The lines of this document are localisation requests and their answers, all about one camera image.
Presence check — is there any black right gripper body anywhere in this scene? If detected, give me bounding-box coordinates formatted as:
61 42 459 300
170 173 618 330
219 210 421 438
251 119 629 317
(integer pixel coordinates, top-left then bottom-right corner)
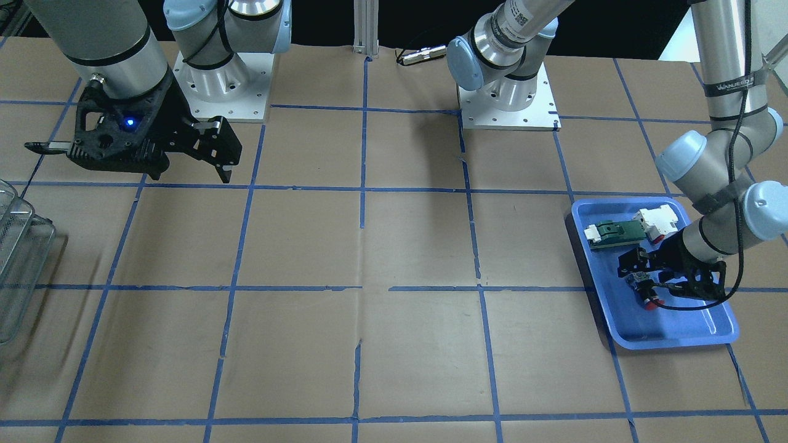
66 68 201 180

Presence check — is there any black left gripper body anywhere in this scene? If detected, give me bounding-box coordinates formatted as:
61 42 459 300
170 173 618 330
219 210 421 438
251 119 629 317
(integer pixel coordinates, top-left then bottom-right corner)
650 233 727 302

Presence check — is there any red emergency stop button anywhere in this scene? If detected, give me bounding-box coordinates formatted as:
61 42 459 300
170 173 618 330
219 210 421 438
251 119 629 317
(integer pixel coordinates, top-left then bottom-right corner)
624 272 662 311

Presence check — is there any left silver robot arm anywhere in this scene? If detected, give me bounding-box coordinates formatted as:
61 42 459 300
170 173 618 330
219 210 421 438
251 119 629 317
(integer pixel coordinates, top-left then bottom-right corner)
448 1 786 309

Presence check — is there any white circuit breaker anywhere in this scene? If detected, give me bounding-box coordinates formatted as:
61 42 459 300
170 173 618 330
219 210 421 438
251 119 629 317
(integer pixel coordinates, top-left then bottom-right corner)
632 204 679 245

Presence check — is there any green terminal block module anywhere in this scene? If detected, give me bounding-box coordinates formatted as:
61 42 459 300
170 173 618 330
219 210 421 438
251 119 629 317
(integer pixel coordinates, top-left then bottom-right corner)
583 220 646 250

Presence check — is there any blue plastic tray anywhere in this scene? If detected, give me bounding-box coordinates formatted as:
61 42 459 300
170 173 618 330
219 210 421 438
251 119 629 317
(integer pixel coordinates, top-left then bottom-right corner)
565 197 739 351

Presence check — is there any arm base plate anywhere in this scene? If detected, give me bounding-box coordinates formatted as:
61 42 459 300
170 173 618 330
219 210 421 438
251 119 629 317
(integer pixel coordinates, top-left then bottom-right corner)
457 64 562 131
174 53 278 123

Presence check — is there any wire mesh shelf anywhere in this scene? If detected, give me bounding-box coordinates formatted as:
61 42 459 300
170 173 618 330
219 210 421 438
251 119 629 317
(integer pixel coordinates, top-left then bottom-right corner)
1 180 57 345

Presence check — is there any rear aluminium frame post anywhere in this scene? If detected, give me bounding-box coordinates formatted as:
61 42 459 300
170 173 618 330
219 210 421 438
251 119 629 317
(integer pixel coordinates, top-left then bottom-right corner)
352 0 379 58

